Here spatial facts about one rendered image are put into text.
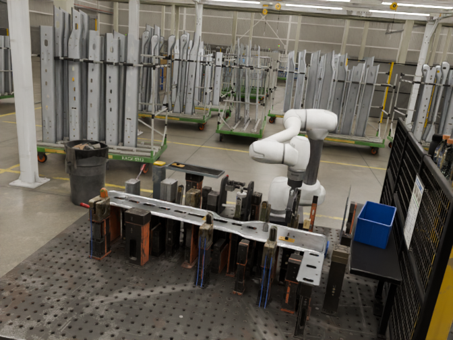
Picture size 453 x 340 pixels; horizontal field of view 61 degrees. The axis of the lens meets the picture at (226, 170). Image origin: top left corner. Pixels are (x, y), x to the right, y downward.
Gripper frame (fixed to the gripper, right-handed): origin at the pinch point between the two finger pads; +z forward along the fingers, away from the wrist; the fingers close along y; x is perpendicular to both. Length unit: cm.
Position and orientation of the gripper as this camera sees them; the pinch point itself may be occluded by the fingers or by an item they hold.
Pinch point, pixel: (290, 215)
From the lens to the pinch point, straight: 201.9
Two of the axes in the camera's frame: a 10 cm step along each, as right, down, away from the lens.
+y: -3.2, 2.6, -9.1
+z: -0.8, 9.5, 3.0
